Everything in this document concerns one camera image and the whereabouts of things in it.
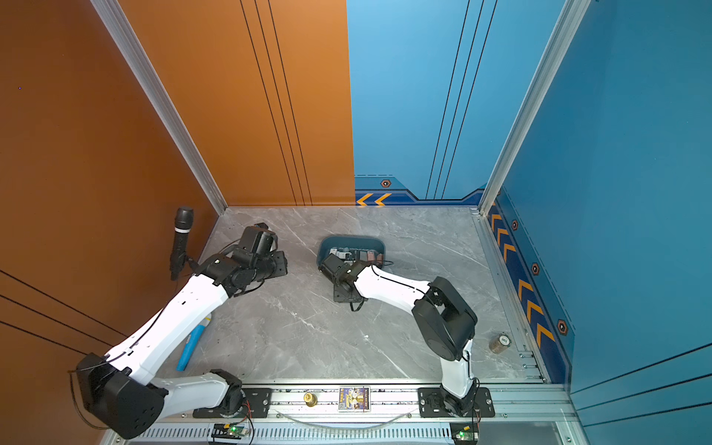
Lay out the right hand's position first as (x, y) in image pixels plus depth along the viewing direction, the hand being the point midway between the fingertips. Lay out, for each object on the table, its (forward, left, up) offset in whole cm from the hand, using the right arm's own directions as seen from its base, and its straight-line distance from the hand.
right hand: (347, 295), depth 90 cm
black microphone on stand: (+8, +44, +25) cm, 52 cm away
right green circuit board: (-35, -32, -7) cm, 48 cm away
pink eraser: (+17, -8, -2) cm, 19 cm away
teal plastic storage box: (+21, -5, -3) cm, 22 cm away
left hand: (+4, +17, +16) cm, 24 cm away
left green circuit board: (-36, +29, -5) cm, 46 cm away
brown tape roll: (-16, -44, +1) cm, 47 cm away
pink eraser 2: (+16, -11, -2) cm, 20 cm away
